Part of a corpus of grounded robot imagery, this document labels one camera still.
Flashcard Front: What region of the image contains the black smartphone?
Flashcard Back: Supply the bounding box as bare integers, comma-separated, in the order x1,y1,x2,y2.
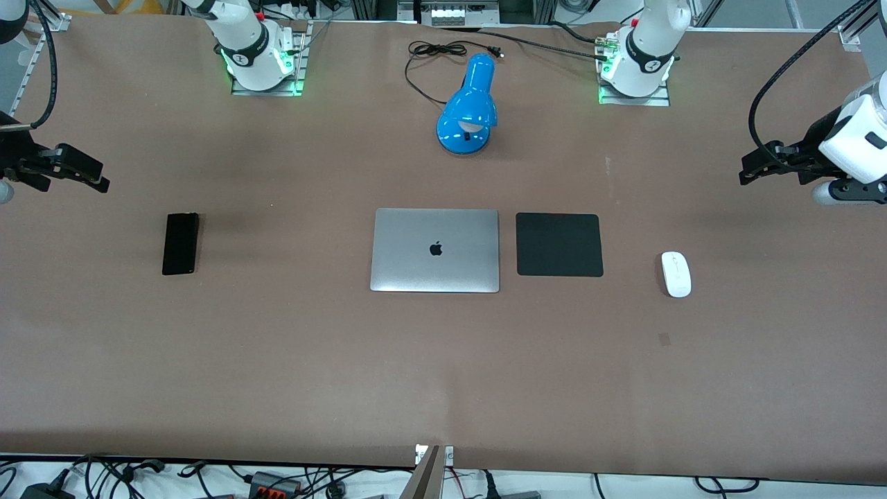
162,212,200,277

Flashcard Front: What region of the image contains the white computer mouse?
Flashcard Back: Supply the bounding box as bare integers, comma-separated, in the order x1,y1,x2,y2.
660,251,692,299

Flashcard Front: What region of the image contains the black mouse pad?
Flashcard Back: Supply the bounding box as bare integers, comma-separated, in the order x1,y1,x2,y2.
516,213,604,278

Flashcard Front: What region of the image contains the blue desk lamp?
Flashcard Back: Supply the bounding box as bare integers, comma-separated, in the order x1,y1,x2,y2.
436,53,499,156

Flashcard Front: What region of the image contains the black power adapter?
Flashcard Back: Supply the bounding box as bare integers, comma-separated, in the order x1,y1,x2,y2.
19,482,77,499

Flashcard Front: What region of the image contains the white power strip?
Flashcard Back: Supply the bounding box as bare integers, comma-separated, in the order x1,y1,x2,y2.
430,6,500,27

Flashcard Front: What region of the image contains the silver closed laptop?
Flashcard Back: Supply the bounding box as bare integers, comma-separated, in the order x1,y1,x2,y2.
369,208,500,294

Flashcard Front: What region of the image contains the grey orange connector block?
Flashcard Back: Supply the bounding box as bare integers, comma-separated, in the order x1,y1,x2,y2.
246,471,304,499

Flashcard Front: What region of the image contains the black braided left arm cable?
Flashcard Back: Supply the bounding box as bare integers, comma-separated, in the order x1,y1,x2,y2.
748,0,881,177

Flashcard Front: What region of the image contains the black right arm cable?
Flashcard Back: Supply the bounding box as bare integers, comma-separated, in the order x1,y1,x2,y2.
0,0,58,131

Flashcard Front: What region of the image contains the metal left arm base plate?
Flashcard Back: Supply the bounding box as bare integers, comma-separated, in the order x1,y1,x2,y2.
597,33,671,107

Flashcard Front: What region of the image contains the black base power cable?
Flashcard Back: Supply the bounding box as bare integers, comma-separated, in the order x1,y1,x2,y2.
441,25,613,64

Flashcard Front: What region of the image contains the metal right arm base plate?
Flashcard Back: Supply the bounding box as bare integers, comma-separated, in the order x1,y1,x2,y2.
231,21,314,97

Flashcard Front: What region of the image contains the black lamp power cord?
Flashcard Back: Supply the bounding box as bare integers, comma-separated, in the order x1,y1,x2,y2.
404,40,505,107

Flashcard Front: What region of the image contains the black looped floor cable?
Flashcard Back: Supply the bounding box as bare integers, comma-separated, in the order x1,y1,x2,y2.
694,476,762,495

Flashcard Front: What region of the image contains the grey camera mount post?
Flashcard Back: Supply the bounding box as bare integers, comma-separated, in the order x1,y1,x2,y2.
400,445,455,499

